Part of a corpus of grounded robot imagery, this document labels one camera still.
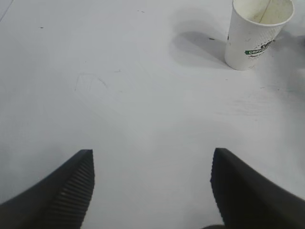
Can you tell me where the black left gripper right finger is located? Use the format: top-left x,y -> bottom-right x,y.
209,147 -> 305,229

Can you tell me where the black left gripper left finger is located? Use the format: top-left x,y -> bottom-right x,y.
0,149 -> 96,229

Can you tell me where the white paper coffee cup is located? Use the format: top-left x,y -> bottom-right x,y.
224,0 -> 295,72

